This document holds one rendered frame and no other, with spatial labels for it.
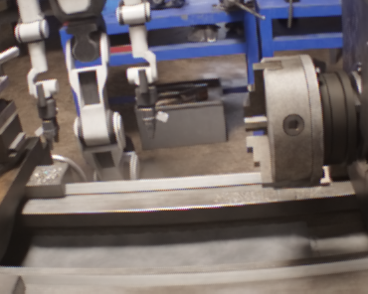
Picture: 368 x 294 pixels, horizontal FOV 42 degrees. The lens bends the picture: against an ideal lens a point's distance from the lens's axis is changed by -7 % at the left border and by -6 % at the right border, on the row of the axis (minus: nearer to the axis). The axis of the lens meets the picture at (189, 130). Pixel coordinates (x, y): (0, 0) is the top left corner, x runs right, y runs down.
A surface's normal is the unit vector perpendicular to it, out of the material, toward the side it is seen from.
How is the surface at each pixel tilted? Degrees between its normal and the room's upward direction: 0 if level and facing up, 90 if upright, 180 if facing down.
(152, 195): 0
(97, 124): 66
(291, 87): 34
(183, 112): 90
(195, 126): 90
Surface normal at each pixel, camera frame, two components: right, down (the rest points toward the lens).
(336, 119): -0.11, 0.00
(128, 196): -0.12, -0.88
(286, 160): -0.05, 0.51
